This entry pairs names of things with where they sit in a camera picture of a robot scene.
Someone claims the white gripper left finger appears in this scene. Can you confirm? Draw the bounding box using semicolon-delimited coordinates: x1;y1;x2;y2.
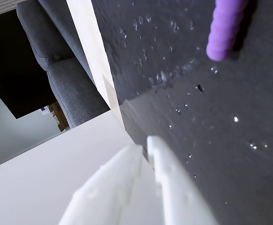
58;144;165;225

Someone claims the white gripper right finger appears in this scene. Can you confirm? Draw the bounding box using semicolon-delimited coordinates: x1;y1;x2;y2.
147;135;219;225

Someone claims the purple rubber pen grip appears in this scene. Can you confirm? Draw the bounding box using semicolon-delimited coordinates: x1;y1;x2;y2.
206;0;250;62

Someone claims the dark textured table mat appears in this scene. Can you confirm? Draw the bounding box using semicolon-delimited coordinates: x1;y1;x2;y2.
90;0;273;225

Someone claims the brown cardboard box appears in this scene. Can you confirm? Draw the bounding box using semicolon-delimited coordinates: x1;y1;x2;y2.
47;101;71;133

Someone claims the grey fabric sofa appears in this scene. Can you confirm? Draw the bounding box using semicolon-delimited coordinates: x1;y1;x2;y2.
15;0;111;128

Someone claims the black furniture panel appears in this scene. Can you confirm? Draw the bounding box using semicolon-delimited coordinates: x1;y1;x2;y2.
0;9;58;120

